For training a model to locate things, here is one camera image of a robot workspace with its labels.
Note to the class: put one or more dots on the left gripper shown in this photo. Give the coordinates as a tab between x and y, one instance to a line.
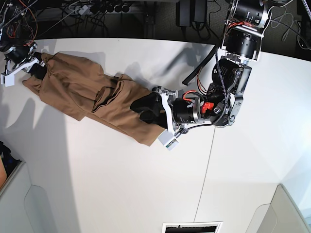
181	114

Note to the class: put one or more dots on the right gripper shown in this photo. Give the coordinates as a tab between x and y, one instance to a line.
19	57

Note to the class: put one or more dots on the brown t-shirt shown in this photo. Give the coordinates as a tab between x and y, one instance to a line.
79	88

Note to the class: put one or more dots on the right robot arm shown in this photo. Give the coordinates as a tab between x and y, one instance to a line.
18	31

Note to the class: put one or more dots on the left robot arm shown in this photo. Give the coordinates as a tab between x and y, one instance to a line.
217	106

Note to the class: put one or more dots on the white power strip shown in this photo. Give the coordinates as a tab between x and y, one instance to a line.
80	10

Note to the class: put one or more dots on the black power adapter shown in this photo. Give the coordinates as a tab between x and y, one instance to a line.
191	13

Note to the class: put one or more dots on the white framed floor vent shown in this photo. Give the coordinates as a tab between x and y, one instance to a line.
201	227

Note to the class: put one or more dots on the left grey chair back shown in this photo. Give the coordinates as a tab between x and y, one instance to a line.
24	207

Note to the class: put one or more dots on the grey chair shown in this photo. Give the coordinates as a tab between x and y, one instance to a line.
281	215
24	207

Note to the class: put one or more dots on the right grey chair back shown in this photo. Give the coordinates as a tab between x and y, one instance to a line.
281	215

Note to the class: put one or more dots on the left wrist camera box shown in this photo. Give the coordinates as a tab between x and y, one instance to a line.
168	140

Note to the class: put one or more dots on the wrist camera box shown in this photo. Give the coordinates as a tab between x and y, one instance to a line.
7	79
168	140

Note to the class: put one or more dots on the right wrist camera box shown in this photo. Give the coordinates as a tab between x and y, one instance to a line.
7	79

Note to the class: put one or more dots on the aluminium table frame post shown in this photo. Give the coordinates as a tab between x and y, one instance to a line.
149	26

